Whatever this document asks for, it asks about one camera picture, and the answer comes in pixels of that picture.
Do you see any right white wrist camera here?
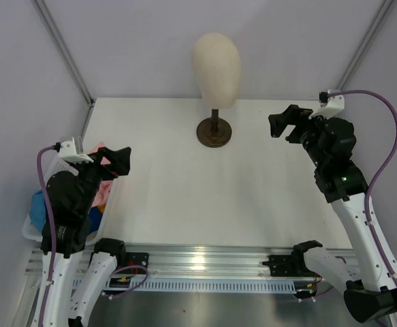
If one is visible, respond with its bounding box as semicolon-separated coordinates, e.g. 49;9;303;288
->
309;89;345;119

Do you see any left aluminium corner post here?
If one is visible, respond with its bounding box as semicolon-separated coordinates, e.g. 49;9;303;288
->
31;0;94;108

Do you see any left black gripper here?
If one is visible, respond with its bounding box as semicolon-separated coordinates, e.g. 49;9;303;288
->
69;145;130;214

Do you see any yellow hat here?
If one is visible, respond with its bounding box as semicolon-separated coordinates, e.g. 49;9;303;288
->
96;204;106;214

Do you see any aluminium mounting rail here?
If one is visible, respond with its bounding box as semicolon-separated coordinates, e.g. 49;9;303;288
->
26;243;359;283

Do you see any light blue hat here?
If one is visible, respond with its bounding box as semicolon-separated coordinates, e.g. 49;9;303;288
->
29;190;46;232

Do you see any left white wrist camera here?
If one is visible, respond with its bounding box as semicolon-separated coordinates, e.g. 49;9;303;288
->
59;136;93;164

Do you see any white slotted cable duct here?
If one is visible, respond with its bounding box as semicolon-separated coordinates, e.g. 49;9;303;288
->
72;279;298;294

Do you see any right aluminium corner post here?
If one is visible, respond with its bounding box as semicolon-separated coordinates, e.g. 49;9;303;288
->
335;0;397;90

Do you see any dark round wooden stand base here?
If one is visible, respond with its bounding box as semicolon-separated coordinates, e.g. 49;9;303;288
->
196;109;232;148

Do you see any pink bucket hat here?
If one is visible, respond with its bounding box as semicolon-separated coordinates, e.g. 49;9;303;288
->
91;142;113;207

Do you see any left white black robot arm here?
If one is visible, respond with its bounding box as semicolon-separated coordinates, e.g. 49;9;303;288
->
32;141;131;326

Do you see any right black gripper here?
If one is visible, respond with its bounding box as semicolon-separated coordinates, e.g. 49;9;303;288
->
268;105;334;168

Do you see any white plastic basket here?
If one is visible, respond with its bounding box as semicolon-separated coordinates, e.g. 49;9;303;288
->
21;144;121;246

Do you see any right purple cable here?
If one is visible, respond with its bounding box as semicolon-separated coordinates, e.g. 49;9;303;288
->
330;89;397;321

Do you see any cream mannequin head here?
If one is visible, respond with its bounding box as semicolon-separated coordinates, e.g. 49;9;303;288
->
191;33;241;109

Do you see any aluminium corner post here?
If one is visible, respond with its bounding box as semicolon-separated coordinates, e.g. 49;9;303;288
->
31;0;94;108
335;0;397;90

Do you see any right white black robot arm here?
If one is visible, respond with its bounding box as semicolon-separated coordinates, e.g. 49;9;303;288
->
268;105;397;323

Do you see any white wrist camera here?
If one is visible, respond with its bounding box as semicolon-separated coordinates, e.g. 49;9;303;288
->
309;89;345;119
59;136;93;164

